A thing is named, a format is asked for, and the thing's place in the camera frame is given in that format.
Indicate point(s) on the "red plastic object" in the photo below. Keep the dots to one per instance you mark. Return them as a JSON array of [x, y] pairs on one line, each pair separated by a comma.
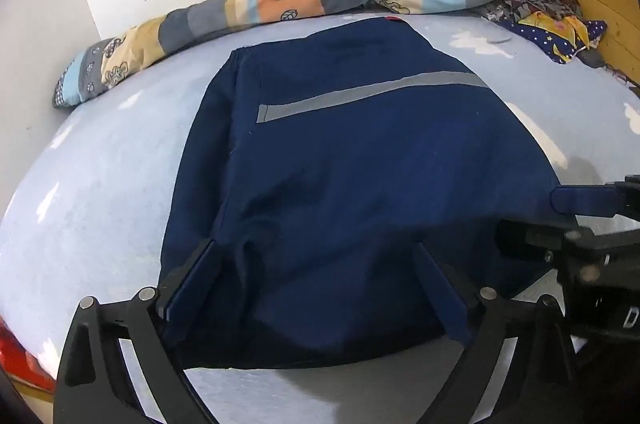
[[22, 356]]

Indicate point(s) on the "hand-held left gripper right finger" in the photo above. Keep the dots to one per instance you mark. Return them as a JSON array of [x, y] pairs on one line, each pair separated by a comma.
[[442, 289]]

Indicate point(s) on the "navy garment with grey stripe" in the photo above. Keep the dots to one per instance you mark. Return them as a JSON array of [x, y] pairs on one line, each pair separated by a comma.
[[350, 184]]

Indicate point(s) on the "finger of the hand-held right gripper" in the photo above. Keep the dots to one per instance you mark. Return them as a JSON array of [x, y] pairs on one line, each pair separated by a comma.
[[530, 239], [582, 199]]

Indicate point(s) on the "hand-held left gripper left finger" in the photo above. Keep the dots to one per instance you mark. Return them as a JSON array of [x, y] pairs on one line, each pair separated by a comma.
[[197, 271]]

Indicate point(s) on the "navy yellow star-print cloth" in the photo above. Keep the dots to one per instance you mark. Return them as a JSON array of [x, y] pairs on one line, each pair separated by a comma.
[[560, 32]]

